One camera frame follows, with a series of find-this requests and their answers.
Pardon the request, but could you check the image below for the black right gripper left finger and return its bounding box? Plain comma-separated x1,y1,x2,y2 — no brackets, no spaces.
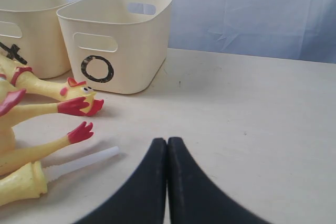
77,138,167,224

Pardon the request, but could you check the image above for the rubber chicken head with tube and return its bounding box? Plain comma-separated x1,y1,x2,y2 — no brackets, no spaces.
1,146,120,206

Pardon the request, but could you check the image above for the grey backdrop curtain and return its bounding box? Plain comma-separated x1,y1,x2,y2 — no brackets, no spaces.
169,0,335,63

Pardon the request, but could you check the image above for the whole rubber chicken front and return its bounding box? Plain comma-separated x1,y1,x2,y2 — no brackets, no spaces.
1,73,26,116

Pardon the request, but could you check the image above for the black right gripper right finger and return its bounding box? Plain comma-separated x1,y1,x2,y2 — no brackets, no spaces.
167,137,268,223

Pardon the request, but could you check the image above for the cream bin marked X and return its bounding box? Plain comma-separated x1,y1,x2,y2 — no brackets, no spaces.
1,0,79,79

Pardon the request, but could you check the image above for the headless rubber chicken body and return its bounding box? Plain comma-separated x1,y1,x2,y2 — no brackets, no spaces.
1,97,93,175

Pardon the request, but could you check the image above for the cream bin marked O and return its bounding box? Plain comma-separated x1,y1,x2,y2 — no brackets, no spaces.
57,0,172,94

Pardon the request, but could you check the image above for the whole rubber chicken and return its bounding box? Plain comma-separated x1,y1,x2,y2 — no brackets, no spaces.
1,55,104,116
1,73,26,116

